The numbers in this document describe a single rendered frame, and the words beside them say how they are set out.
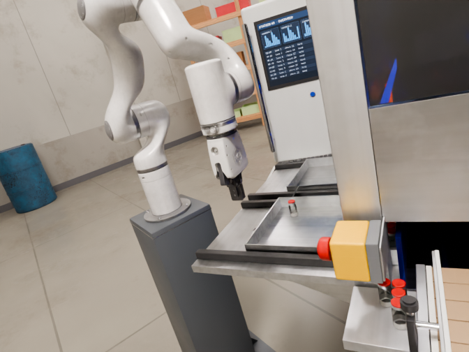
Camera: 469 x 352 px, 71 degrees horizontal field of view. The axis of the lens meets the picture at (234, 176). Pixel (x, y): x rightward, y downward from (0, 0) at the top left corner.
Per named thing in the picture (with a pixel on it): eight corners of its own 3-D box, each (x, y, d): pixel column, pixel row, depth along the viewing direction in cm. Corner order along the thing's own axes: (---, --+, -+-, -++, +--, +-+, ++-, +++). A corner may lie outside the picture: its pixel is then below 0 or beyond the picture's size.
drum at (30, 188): (55, 193, 600) (30, 140, 569) (60, 200, 547) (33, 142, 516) (15, 209, 568) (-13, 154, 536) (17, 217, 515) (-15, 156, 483)
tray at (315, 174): (404, 158, 113) (403, 149, 112) (403, 191, 92) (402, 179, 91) (308, 167, 130) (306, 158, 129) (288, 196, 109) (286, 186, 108)
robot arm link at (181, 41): (190, 12, 88) (249, 105, 83) (134, 21, 80) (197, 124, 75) (199, -17, 80) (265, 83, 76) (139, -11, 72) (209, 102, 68)
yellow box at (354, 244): (386, 256, 56) (381, 219, 54) (383, 284, 50) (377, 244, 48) (340, 254, 60) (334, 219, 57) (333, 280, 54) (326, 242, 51)
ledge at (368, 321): (440, 302, 56) (440, 293, 56) (447, 368, 46) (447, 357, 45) (354, 294, 63) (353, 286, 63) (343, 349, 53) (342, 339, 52)
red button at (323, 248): (344, 252, 57) (340, 232, 56) (340, 266, 54) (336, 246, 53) (322, 251, 59) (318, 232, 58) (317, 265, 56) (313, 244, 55)
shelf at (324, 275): (405, 159, 118) (405, 154, 117) (401, 291, 61) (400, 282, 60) (280, 170, 142) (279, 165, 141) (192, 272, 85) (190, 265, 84)
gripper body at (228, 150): (223, 133, 71) (236, 180, 74) (243, 121, 79) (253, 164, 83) (195, 137, 75) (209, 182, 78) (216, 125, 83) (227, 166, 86)
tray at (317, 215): (403, 204, 86) (401, 191, 85) (400, 265, 65) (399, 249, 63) (280, 207, 102) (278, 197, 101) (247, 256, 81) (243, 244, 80)
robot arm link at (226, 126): (224, 122, 70) (227, 136, 71) (241, 112, 78) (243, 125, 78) (192, 128, 74) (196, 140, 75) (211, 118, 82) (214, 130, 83)
